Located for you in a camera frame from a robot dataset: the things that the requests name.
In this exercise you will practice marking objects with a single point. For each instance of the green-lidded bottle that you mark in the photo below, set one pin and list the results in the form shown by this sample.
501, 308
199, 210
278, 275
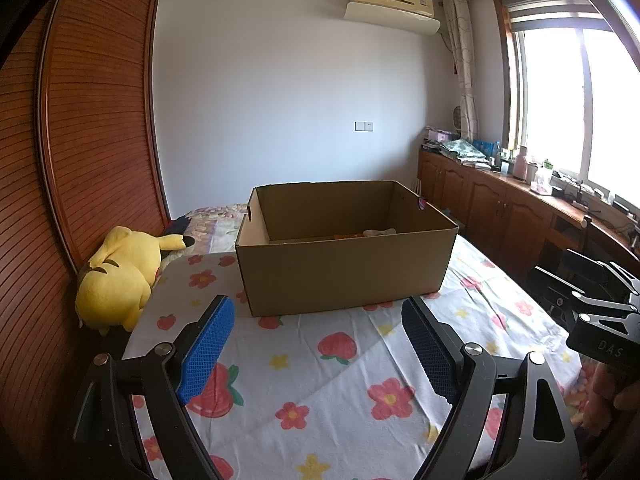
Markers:
548, 165

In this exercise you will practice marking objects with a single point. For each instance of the round hand fan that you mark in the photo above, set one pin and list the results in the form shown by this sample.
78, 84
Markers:
457, 117

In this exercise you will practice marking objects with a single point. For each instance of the long wooden cabinet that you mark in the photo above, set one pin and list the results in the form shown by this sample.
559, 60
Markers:
490, 210

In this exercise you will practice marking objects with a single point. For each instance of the white chicken feet packet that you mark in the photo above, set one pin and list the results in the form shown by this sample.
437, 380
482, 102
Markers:
380, 232

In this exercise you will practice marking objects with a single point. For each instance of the yellow plush toy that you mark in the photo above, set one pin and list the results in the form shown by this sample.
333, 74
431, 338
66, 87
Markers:
115, 285

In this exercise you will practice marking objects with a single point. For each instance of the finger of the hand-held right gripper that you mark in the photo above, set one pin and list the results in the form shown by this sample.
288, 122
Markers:
605, 269
570, 297

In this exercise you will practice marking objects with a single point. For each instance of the brown cardboard box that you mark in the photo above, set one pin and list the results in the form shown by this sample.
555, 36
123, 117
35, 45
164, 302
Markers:
340, 275

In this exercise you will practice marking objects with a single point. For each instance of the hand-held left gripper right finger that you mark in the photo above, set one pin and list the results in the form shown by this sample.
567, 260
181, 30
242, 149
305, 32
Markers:
425, 350

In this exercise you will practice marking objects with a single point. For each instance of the white wall switch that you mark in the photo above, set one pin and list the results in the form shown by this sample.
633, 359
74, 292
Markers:
364, 126

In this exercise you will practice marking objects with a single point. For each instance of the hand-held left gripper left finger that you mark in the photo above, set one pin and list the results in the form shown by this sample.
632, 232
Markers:
207, 355

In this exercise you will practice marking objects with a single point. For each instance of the floral bedsheet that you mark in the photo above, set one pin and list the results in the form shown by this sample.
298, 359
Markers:
310, 360

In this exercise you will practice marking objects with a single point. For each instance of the patterned white curtain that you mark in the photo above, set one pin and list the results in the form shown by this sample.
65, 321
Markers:
462, 60

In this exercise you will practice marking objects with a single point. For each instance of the person's right hand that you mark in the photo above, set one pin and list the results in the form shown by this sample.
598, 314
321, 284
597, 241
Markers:
626, 396

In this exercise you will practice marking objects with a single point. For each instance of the pale pink thermos bottle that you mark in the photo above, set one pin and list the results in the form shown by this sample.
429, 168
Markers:
523, 165

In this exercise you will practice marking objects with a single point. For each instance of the black chair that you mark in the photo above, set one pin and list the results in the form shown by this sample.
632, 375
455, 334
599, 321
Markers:
600, 242

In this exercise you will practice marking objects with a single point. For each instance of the orange chicken feet packet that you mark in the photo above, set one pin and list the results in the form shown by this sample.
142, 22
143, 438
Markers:
348, 235

